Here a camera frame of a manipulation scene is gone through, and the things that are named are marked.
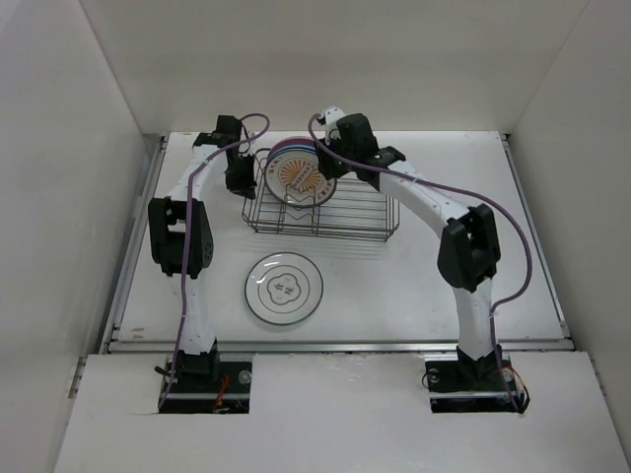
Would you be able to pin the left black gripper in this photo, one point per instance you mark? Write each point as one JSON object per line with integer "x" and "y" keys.
{"x": 245, "y": 187}

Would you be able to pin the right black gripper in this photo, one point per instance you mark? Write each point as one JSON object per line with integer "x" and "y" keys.
{"x": 328, "y": 168}

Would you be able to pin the white plate orange sunburst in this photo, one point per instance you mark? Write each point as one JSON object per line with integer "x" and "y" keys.
{"x": 292, "y": 177}

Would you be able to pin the grey wire dish rack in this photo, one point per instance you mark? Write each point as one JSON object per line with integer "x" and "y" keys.
{"x": 355, "y": 211}

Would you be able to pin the white plate flower outline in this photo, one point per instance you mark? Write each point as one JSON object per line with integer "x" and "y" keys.
{"x": 284, "y": 282}

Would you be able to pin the green rimmed white plate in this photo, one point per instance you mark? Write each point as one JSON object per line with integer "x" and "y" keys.
{"x": 282, "y": 319}

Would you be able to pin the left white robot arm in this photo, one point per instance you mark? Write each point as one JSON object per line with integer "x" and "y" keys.
{"x": 181, "y": 240}

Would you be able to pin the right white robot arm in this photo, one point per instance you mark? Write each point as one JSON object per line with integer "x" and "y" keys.
{"x": 468, "y": 237}

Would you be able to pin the blue plate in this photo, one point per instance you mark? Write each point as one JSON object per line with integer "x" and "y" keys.
{"x": 273, "y": 152}

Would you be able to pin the pink plate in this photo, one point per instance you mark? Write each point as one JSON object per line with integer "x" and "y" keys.
{"x": 295, "y": 141}

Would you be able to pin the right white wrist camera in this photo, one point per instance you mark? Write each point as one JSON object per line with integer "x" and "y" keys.
{"x": 327, "y": 119}

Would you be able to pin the front aluminium rail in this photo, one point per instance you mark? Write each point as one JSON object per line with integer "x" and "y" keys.
{"x": 558, "y": 345}

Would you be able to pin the right aluminium side rail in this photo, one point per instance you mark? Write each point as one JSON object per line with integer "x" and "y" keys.
{"x": 536, "y": 243}

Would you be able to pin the aluminium side rail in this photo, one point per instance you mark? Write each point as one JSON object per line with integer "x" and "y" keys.
{"x": 536, "y": 243}
{"x": 122, "y": 277}

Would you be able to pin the left aluminium side rail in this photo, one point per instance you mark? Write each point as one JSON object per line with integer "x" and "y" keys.
{"x": 122, "y": 277}

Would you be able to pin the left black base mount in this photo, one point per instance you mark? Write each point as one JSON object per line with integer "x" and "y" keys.
{"x": 204, "y": 384}

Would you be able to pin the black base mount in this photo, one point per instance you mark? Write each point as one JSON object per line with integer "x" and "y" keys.
{"x": 457, "y": 384}
{"x": 204, "y": 384}

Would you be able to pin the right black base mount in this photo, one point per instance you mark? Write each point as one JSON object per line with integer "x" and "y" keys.
{"x": 457, "y": 384}

